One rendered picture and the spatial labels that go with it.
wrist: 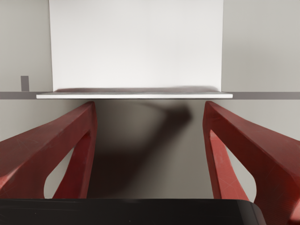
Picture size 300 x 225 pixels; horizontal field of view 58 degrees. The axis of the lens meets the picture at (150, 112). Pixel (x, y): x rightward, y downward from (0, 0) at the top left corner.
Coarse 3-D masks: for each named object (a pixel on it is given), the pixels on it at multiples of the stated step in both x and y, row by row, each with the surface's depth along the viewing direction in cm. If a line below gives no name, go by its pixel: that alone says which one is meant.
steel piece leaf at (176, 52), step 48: (96, 0) 13; (144, 0) 13; (192, 0) 13; (96, 48) 13; (144, 48) 13; (192, 48) 13; (48, 96) 12; (96, 96) 12; (144, 96) 12; (192, 96) 12
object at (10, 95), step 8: (0, 96) 14; (8, 96) 14; (16, 96) 14; (24, 96) 14; (32, 96) 14; (240, 96) 14; (248, 96) 14; (256, 96) 14; (264, 96) 14; (272, 96) 14; (280, 96) 14; (288, 96) 14; (296, 96) 14
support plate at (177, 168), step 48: (0, 0) 13; (48, 0) 13; (240, 0) 13; (288, 0) 13; (0, 48) 14; (48, 48) 14; (240, 48) 14; (288, 48) 14; (96, 144) 14; (144, 144) 14; (192, 144) 14; (48, 192) 15; (96, 192) 15; (144, 192) 14; (192, 192) 14
